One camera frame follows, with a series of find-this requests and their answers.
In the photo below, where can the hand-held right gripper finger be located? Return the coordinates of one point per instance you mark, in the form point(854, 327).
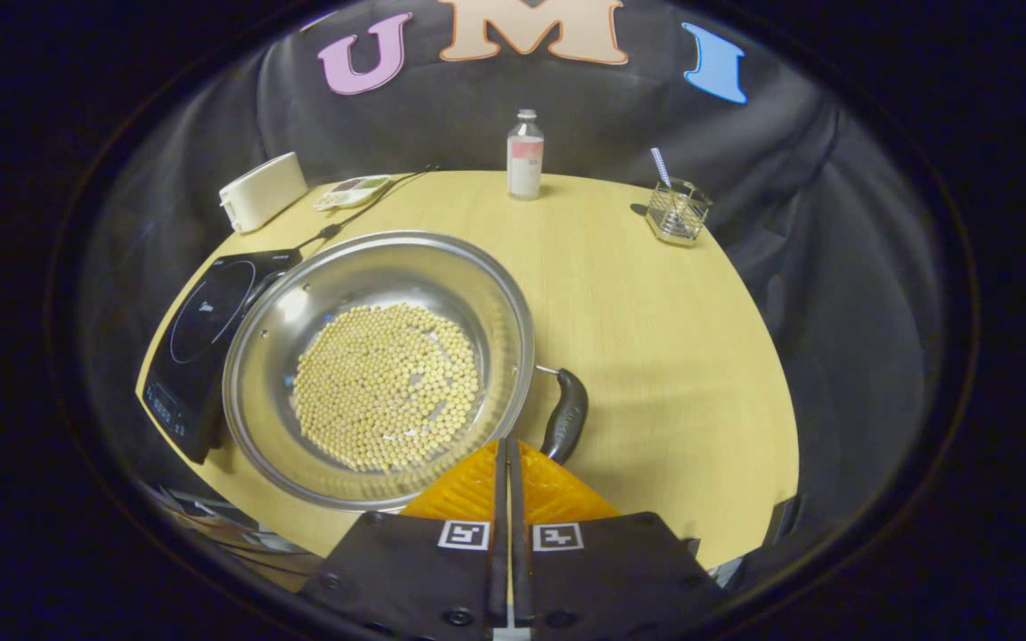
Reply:
point(518, 534)
point(500, 534)

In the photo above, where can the black induction cooktop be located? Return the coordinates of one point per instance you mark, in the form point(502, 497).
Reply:
point(197, 347)

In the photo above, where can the pile of yellow soybeans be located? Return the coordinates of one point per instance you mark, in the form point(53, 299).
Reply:
point(388, 383)

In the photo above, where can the clear bottle with pink label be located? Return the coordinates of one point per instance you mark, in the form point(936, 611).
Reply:
point(525, 165)

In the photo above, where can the white divided bean dish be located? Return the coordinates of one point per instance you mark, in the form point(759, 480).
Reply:
point(353, 191)

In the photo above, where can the striped straw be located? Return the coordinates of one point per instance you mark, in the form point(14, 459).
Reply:
point(661, 165)

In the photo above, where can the black backdrop cloth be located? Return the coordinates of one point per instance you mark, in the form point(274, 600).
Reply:
point(834, 267)

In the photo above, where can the white toaster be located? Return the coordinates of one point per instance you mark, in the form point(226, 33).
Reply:
point(264, 191)

